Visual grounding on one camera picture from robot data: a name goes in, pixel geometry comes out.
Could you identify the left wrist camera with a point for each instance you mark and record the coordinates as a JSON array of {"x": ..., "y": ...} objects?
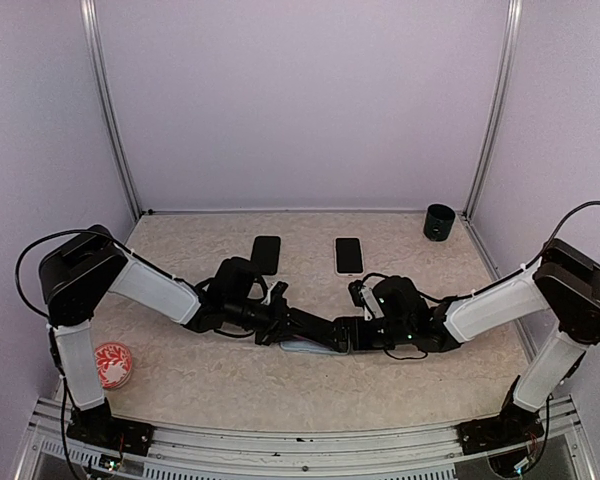
[{"x": 274, "y": 293}]

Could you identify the pink phone case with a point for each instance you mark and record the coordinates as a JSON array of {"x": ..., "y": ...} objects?
[{"x": 349, "y": 256}]

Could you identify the right aluminium frame post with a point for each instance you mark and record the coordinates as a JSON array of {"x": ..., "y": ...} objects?
[{"x": 497, "y": 107}]

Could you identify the front aluminium rail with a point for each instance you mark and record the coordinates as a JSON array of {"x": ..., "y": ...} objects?
[{"x": 184, "y": 452}]

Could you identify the light blue phone case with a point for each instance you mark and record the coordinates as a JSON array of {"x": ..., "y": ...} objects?
[{"x": 309, "y": 347}]

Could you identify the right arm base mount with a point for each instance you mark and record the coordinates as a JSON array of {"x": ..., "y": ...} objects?
[{"x": 491, "y": 433}]

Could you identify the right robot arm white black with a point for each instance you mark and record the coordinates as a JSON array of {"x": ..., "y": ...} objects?
[{"x": 562, "y": 280}]

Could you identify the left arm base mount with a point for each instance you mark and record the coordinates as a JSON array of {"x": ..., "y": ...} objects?
[{"x": 115, "y": 434}]

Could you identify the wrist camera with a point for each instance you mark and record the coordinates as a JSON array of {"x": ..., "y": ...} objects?
[
  {"x": 274, "y": 293},
  {"x": 363, "y": 297}
]

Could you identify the red white patterned dish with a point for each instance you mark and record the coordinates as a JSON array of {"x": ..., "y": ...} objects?
[{"x": 114, "y": 364}]

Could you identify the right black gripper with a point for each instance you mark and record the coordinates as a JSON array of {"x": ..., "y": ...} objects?
[{"x": 357, "y": 337}]

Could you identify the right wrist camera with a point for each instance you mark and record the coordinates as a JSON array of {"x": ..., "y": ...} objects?
[{"x": 363, "y": 297}]

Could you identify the black phone case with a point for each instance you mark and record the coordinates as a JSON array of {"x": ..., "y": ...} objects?
[{"x": 265, "y": 254}]

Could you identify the aluminium frame post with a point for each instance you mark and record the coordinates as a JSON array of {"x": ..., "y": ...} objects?
[
  {"x": 89, "y": 17},
  {"x": 497, "y": 107}
]

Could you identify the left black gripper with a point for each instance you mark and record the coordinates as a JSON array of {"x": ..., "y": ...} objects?
[{"x": 281, "y": 327}]

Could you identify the dark green cup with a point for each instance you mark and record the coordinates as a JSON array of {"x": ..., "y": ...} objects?
[{"x": 438, "y": 223}]

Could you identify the left aluminium frame post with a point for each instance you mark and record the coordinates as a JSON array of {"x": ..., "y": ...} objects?
[{"x": 89, "y": 17}]

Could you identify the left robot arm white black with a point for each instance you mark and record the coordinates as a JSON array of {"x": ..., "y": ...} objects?
[{"x": 77, "y": 276}]

